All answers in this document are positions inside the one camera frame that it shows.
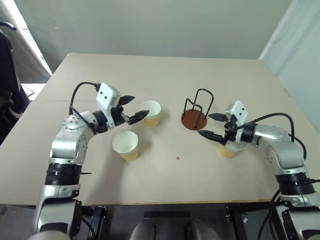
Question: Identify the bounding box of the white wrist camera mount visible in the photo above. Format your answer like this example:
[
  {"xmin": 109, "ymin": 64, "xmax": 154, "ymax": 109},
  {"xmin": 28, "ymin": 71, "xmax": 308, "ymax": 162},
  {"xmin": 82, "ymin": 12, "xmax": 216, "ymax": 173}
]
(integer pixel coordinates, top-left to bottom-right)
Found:
[
  {"xmin": 95, "ymin": 82, "xmax": 122, "ymax": 126},
  {"xmin": 224, "ymin": 100, "xmax": 250, "ymax": 145}
]

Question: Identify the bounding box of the black table frame bracket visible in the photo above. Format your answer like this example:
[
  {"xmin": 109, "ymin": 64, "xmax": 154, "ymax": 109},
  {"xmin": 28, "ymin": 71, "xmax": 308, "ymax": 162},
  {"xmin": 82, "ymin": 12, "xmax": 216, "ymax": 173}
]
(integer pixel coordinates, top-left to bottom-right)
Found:
[
  {"xmin": 225, "ymin": 204, "xmax": 251, "ymax": 240},
  {"xmin": 81, "ymin": 205, "xmax": 109, "ymax": 240}
]

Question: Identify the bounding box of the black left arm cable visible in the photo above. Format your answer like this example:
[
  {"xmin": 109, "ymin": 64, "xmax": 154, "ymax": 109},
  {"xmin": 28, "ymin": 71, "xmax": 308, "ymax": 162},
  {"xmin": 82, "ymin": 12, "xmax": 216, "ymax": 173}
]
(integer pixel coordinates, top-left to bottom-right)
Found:
[{"xmin": 68, "ymin": 81, "xmax": 101, "ymax": 134}]

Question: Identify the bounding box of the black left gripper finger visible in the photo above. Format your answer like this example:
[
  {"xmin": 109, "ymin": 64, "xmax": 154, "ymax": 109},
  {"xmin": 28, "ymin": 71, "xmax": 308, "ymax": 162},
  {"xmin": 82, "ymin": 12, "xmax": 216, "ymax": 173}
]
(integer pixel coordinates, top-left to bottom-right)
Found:
[
  {"xmin": 119, "ymin": 94, "xmax": 136, "ymax": 107},
  {"xmin": 127, "ymin": 109, "xmax": 151, "ymax": 126}
]

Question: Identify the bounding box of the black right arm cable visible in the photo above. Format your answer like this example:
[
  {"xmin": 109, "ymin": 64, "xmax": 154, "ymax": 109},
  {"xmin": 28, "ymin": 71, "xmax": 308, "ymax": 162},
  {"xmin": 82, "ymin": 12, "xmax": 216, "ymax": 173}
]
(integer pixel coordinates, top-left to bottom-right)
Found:
[{"xmin": 234, "ymin": 112, "xmax": 308, "ymax": 161}]

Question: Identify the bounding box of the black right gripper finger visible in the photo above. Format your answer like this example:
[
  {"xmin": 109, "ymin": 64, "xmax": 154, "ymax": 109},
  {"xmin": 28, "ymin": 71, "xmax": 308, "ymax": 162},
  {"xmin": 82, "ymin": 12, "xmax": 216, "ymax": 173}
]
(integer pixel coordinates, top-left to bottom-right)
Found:
[
  {"xmin": 207, "ymin": 112, "xmax": 227, "ymax": 123},
  {"xmin": 197, "ymin": 129, "xmax": 225, "ymax": 144}
]

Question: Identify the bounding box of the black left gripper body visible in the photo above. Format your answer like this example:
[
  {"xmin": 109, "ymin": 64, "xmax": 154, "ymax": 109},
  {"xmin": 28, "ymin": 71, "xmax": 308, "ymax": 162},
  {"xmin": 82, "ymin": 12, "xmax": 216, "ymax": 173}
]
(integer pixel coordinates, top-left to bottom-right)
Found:
[{"xmin": 109, "ymin": 105, "xmax": 131, "ymax": 129}]

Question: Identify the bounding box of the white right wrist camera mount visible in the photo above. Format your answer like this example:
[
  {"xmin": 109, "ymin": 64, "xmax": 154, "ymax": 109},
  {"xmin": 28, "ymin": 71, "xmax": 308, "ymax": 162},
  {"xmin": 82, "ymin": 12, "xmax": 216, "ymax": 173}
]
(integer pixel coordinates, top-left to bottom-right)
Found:
[{"xmin": 224, "ymin": 100, "xmax": 250, "ymax": 145}]

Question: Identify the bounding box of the brown base wire cup holder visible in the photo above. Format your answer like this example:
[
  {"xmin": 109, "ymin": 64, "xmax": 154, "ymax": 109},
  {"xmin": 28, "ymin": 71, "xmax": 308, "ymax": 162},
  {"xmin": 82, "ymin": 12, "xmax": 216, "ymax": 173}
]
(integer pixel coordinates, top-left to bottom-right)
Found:
[{"xmin": 180, "ymin": 88, "xmax": 214, "ymax": 132}]

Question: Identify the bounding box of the white curtain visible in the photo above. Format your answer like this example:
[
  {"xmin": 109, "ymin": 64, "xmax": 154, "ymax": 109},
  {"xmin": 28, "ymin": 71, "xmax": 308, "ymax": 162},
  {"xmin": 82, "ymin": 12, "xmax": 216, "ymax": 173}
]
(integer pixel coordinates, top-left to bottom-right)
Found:
[
  {"xmin": 258, "ymin": 0, "xmax": 320, "ymax": 107},
  {"xmin": 0, "ymin": 0, "xmax": 54, "ymax": 84}
]

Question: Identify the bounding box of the black chair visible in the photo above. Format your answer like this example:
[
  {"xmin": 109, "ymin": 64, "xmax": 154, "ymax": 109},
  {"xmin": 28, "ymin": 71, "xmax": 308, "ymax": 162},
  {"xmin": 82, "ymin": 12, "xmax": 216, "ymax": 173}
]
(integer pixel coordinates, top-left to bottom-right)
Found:
[{"xmin": 0, "ymin": 21, "xmax": 32, "ymax": 119}]

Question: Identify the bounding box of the tan paper cup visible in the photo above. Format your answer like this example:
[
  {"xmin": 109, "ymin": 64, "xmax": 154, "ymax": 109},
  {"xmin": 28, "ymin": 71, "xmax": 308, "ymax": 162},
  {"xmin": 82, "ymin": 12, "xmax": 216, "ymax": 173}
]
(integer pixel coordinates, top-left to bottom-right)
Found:
[
  {"xmin": 111, "ymin": 130, "xmax": 140, "ymax": 162},
  {"xmin": 139, "ymin": 100, "xmax": 162, "ymax": 129},
  {"xmin": 217, "ymin": 139, "xmax": 247, "ymax": 159}
]

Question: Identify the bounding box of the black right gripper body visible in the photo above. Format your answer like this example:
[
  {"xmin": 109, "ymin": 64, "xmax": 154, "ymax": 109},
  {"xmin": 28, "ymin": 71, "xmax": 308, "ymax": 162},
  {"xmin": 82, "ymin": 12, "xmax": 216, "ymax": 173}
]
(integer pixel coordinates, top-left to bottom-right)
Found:
[{"xmin": 222, "ymin": 114, "xmax": 238, "ymax": 145}]

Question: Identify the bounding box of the dark rounded shape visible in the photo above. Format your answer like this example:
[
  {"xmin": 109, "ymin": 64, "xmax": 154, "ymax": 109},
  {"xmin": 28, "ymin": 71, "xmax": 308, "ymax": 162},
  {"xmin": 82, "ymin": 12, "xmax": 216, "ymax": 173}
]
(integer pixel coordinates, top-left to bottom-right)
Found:
[{"xmin": 184, "ymin": 219, "xmax": 221, "ymax": 240}]

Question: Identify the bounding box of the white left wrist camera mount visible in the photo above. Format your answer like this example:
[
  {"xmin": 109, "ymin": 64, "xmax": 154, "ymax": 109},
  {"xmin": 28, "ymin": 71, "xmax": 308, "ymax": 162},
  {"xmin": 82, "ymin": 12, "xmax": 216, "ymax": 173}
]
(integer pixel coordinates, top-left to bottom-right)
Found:
[{"xmin": 95, "ymin": 82, "xmax": 122, "ymax": 126}]

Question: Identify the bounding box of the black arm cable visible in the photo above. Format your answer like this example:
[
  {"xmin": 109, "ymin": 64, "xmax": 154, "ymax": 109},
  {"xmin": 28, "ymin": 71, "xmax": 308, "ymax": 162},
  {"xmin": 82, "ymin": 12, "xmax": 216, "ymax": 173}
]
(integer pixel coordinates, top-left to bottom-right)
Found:
[
  {"xmin": 68, "ymin": 81, "xmax": 101, "ymax": 134},
  {"xmin": 234, "ymin": 112, "xmax": 308, "ymax": 161}
]

